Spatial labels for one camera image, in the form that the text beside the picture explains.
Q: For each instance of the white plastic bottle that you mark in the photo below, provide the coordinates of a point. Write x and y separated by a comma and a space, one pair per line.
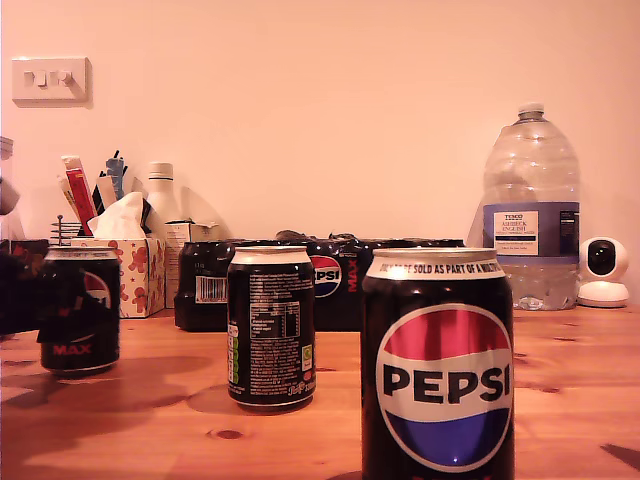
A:
162, 194

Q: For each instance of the large clear water bottle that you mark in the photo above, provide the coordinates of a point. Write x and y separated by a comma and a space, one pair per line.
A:
531, 170

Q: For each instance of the small white round camera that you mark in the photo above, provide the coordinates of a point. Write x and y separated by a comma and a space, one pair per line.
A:
602, 260

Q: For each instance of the gripper grey camera box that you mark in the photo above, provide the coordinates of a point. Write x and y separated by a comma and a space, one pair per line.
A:
7, 197

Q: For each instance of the blue packet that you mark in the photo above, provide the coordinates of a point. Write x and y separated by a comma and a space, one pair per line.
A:
117, 174

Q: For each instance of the black Pepsi Max can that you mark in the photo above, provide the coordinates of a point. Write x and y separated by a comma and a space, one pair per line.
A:
272, 330
442, 385
95, 355

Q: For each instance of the white tissue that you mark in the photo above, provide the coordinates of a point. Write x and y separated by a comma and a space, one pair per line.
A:
118, 216

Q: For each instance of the black and white packet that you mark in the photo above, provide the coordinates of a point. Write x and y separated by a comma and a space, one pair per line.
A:
107, 191

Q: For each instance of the small white carton box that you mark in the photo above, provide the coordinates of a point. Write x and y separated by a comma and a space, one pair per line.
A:
178, 231

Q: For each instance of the black shrink-wrapped Pepsi multipack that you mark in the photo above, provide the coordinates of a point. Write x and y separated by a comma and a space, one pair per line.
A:
339, 310

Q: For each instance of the cream stick packet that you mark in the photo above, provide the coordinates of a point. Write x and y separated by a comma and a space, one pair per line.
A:
66, 194

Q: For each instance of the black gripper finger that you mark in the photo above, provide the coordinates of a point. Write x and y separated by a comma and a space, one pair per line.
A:
82, 315

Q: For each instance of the white wall light switch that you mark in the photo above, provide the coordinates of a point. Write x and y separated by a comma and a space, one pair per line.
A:
50, 81

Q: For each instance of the gingerbread print tissue box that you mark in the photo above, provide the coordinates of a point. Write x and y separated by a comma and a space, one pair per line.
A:
145, 280

